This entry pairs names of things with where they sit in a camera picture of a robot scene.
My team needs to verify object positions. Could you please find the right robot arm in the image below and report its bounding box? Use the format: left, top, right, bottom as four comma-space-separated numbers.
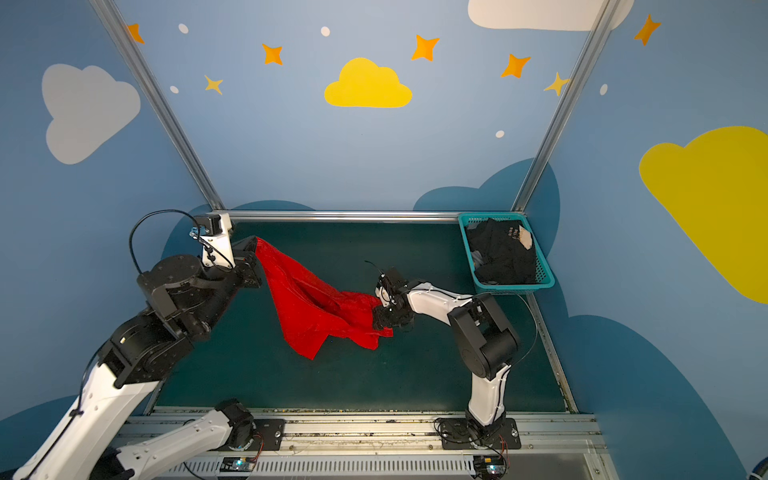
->
373, 269, 521, 442

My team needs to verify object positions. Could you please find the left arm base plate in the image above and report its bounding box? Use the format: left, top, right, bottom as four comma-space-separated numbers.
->
217, 418, 286, 453

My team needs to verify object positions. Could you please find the red t-shirt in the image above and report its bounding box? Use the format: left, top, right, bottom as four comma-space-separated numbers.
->
255, 238, 394, 360

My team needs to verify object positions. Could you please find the aluminium corner post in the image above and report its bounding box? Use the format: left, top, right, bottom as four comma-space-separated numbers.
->
89, 0, 226, 210
511, 0, 622, 213

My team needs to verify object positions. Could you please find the front aluminium rail frame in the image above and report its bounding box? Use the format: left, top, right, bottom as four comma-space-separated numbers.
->
160, 410, 618, 479

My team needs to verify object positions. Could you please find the teal plastic basket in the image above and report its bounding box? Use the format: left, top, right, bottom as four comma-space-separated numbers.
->
458, 212, 555, 295

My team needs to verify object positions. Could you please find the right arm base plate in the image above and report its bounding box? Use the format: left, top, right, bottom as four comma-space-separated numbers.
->
433, 417, 522, 451

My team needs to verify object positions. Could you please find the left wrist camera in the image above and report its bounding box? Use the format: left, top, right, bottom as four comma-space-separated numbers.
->
190, 212, 235, 269

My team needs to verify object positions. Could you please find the left green circuit board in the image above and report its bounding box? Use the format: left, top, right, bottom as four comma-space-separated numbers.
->
219, 457, 257, 474

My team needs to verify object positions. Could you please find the right green circuit board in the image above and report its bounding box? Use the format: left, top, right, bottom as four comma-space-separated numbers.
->
472, 455, 507, 480

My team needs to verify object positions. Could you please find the left aluminium corner post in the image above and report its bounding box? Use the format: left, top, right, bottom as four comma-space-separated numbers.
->
89, 0, 226, 210

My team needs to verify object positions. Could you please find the right side aluminium rail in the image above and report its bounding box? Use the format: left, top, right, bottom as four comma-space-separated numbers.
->
525, 293, 579, 414

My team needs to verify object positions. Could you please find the green circuit board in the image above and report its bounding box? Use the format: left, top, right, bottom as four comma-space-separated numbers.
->
472, 455, 507, 480
219, 457, 257, 474

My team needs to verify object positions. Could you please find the right aluminium corner post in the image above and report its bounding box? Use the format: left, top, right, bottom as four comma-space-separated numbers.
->
511, 0, 622, 213

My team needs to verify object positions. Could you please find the back aluminium frame bar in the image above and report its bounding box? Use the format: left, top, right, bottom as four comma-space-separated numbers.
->
216, 210, 461, 224

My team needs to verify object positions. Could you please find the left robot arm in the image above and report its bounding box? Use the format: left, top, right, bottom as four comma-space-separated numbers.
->
6, 238, 261, 479

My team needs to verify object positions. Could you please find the black t-shirt in basket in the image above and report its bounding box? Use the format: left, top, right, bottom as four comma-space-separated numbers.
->
465, 218, 537, 286

